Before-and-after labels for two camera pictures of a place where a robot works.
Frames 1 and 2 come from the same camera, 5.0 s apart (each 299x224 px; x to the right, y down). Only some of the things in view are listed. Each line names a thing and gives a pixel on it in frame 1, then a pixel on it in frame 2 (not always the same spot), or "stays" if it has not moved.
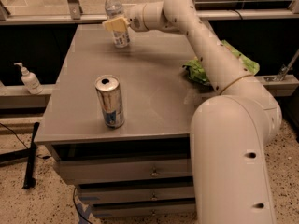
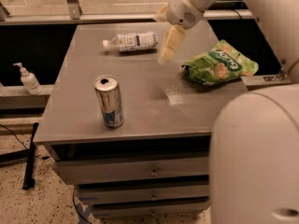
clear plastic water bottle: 114,10 to 134,42
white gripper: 135,18 to 179,12
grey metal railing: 72,13 stays
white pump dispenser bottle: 30,81 stays
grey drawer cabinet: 142,169 stays
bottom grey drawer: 145,209 stays
